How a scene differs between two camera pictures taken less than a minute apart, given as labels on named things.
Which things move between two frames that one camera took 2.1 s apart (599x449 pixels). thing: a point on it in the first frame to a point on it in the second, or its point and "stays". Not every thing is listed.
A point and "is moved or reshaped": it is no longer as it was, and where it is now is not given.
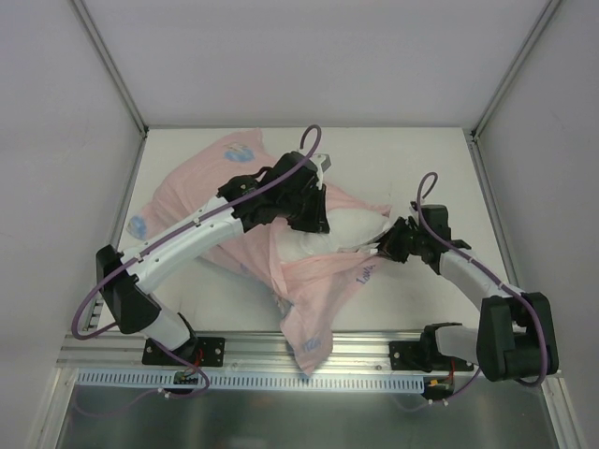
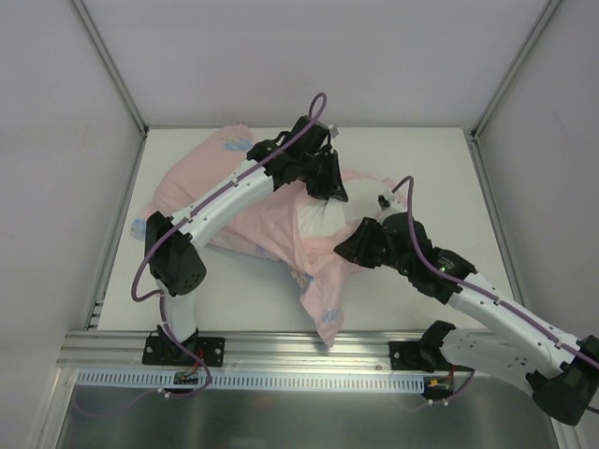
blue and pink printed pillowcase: [304, 292] is moved or reshaped
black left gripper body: [314, 211] to [325, 169]
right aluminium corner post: [473, 135] stays
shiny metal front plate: [494, 414] stays
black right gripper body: [397, 240] to [370, 241]
